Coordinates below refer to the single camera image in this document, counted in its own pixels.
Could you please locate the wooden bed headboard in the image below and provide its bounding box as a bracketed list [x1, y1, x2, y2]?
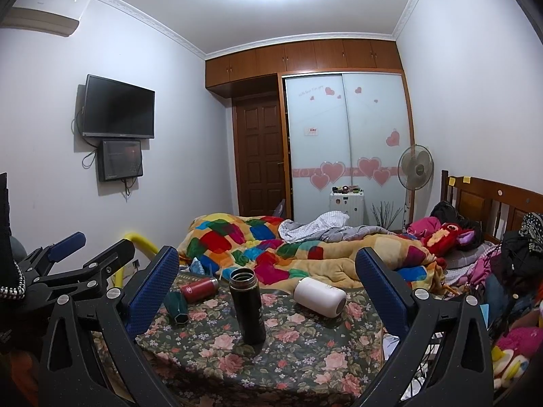
[440, 170, 543, 247]

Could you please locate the black clothes pile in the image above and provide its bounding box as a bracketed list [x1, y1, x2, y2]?
[500, 212, 543, 281]

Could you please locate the red cup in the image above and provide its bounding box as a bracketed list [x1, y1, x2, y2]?
[180, 277, 220, 304]

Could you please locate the white cup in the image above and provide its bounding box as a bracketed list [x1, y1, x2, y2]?
[294, 276, 348, 318]

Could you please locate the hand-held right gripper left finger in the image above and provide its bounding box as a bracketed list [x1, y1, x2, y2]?
[38, 245, 181, 407]

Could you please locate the black wall television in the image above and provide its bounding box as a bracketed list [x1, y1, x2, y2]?
[81, 74, 156, 140]

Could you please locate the floral tablecloth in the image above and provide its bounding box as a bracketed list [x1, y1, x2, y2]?
[91, 273, 388, 407]

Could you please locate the white air conditioner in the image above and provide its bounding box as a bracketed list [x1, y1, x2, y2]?
[2, 0, 92, 37]

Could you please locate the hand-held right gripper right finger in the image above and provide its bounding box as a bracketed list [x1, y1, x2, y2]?
[355, 247, 495, 407]

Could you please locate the red plush toy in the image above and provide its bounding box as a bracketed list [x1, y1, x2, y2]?
[419, 221, 476, 257]

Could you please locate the wooden overhead cabinet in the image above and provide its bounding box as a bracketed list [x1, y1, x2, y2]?
[205, 38, 404, 98]

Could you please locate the wardrobe with heart stickers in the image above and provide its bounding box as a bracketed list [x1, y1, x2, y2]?
[278, 70, 419, 230]

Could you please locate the black white braided cable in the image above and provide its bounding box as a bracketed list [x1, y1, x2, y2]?
[0, 262, 27, 298]

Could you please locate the white standing fan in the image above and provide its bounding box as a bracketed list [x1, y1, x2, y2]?
[396, 143, 434, 232]

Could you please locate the small white cabinet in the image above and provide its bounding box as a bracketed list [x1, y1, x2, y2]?
[329, 190, 366, 226]

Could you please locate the colourful patchwork quilt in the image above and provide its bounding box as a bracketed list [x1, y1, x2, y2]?
[176, 212, 447, 294]

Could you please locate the black monitor cable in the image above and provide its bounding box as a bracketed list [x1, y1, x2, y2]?
[82, 146, 101, 170]

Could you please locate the brown wooden door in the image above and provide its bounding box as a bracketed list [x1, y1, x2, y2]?
[231, 91, 287, 217]

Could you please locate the grey checked pillow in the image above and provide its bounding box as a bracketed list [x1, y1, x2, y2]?
[445, 241, 498, 270]

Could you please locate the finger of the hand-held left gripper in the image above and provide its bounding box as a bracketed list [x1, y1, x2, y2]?
[26, 239, 136, 304]
[17, 232, 88, 283]

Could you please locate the bundle of dry twigs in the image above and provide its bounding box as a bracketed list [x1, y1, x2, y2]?
[371, 202, 404, 232]

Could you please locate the black cup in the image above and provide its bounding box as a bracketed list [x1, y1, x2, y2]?
[229, 267, 267, 346]

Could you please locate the yellow plush toy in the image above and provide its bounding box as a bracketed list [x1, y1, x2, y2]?
[491, 343, 532, 391]

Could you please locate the yellow pipe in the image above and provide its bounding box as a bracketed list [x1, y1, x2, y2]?
[111, 231, 160, 296]

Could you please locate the pink cloth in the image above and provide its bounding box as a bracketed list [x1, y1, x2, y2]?
[405, 216, 443, 238]

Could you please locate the blue white plastic object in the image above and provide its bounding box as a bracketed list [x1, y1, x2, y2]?
[188, 258, 218, 277]

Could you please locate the pink plush toy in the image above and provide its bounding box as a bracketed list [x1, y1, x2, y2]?
[495, 326, 543, 357]

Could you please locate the small black wall monitor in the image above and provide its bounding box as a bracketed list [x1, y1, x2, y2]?
[97, 139, 144, 182]

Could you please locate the grey striped bed sheet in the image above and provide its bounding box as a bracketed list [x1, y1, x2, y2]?
[278, 211, 400, 245]

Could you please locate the green cup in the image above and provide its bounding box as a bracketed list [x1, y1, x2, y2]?
[164, 290, 191, 327]

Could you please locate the black bag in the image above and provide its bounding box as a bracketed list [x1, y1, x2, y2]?
[430, 200, 483, 238]

